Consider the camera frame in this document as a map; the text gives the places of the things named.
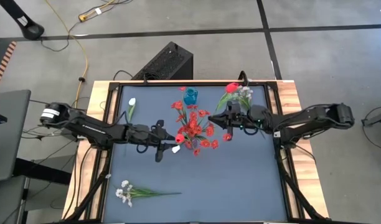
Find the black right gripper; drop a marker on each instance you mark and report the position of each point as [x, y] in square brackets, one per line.
[245, 119]

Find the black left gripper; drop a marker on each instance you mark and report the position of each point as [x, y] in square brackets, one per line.
[143, 135]

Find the red tulip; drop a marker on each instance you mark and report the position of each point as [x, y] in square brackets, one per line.
[231, 87]
[179, 138]

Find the white tulip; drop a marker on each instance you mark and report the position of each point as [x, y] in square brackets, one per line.
[132, 101]
[175, 149]

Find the white flower bunch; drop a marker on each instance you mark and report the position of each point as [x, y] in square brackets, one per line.
[245, 91]
[137, 192]

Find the red flower bunch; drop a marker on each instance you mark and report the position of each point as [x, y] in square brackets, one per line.
[193, 124]

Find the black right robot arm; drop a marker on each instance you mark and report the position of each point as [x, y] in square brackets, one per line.
[302, 119]

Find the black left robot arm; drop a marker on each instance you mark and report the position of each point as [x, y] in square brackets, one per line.
[91, 127]

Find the pink ribbed glass vase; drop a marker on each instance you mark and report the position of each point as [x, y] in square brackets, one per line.
[192, 144]

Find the blue glass vase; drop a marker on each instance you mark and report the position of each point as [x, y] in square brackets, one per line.
[190, 98]

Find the black mesh computer tower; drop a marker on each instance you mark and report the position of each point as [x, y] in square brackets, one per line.
[165, 62]

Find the light wooden table board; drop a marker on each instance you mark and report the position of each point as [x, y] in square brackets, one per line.
[98, 93]

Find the grey stand foot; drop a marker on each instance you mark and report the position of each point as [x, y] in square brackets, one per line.
[377, 119]

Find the grey desk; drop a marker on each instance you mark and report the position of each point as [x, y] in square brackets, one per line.
[10, 140]

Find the orange striped floor mat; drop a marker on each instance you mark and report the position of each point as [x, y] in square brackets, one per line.
[5, 60]

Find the black aluminium table frame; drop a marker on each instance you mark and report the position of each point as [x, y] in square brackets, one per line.
[209, 83]

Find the black desk leg frame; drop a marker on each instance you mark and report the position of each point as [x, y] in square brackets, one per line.
[30, 31]

